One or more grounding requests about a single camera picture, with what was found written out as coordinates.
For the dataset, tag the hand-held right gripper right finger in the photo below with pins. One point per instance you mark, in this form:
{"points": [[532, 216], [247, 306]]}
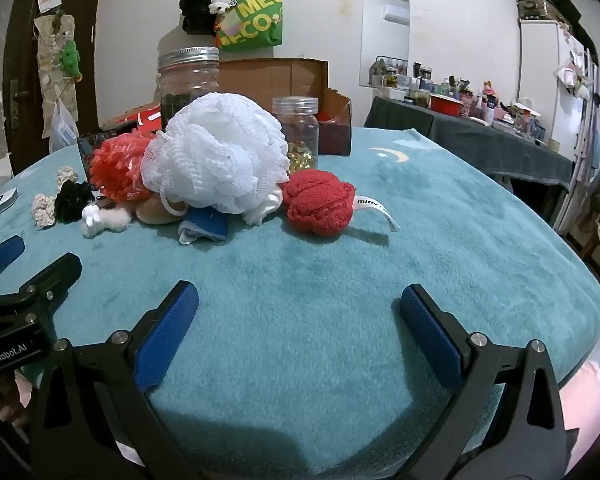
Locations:
{"points": [[430, 335]]}

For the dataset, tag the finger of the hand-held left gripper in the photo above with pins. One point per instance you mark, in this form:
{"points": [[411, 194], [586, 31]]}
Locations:
{"points": [[45, 275], [2, 252]]}

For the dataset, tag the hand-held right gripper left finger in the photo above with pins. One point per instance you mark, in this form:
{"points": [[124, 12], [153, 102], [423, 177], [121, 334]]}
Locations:
{"points": [[170, 335]]}

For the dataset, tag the cream crochet scrunchie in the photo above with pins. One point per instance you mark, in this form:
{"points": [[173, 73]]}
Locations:
{"points": [[44, 210]]}

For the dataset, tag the black scrunchie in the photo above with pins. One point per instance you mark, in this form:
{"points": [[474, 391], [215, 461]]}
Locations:
{"points": [[72, 200]]}

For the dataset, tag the white plush rabbit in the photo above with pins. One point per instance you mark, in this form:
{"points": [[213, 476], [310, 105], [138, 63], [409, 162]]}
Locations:
{"points": [[110, 217]]}

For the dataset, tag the blue cloth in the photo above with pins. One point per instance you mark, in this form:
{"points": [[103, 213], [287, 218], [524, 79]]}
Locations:
{"points": [[207, 222]]}

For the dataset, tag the beige round powder puff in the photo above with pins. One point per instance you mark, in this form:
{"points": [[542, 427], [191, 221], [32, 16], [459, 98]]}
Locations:
{"points": [[152, 210]]}

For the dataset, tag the coral mesh bath pouf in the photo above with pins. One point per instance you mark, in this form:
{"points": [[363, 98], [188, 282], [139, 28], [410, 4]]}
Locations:
{"points": [[115, 165]]}

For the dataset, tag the white cloth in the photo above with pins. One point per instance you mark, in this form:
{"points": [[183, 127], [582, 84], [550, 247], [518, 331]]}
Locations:
{"points": [[260, 210]]}

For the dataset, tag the red plush rabbit towel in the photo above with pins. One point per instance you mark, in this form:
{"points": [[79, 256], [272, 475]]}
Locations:
{"points": [[320, 200]]}

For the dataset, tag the white mesh bath pouf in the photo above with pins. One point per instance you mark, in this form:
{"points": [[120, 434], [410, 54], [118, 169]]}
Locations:
{"points": [[215, 155]]}

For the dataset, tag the cardboard box red lining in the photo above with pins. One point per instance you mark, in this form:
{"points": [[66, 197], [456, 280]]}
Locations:
{"points": [[270, 77]]}

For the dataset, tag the person's left hand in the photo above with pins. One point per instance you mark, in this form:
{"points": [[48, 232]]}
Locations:
{"points": [[12, 400]]}

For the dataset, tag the clear plastic bag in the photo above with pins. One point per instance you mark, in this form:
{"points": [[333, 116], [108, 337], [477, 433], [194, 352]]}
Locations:
{"points": [[62, 127]]}

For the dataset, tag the dark brown door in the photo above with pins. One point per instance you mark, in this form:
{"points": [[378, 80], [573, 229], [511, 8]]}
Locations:
{"points": [[25, 60]]}

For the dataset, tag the beige hanging organizer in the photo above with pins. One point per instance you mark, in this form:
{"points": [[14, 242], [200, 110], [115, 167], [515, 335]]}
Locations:
{"points": [[50, 60]]}

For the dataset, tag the green plush frog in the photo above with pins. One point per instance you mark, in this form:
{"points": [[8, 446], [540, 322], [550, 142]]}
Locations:
{"points": [[71, 60]]}

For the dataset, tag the table with dark cloth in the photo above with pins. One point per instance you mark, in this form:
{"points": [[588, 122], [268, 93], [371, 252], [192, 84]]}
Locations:
{"points": [[480, 135]]}

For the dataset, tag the red tub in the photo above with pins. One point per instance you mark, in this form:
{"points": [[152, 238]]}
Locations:
{"points": [[445, 105]]}

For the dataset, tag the small jar of gold beads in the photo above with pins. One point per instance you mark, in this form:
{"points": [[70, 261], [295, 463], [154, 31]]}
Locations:
{"points": [[297, 130]]}

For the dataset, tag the large glass jar metal lid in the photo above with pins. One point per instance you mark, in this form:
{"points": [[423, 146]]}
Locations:
{"points": [[187, 80]]}

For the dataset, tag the row of bottles and cosmetics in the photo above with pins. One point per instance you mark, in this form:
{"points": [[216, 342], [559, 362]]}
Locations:
{"points": [[405, 82]]}

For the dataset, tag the white refrigerator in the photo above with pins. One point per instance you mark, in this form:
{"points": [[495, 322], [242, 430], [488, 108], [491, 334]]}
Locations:
{"points": [[540, 70]]}

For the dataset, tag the black bag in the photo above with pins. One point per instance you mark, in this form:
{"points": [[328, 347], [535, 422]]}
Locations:
{"points": [[197, 5]]}

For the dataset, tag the green yellow package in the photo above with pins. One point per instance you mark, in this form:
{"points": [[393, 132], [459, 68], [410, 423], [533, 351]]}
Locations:
{"points": [[252, 15]]}

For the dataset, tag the dark storage case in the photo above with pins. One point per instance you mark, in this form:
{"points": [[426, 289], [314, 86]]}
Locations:
{"points": [[545, 2]]}

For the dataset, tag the wall mirror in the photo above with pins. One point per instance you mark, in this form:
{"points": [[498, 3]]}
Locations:
{"points": [[385, 50]]}

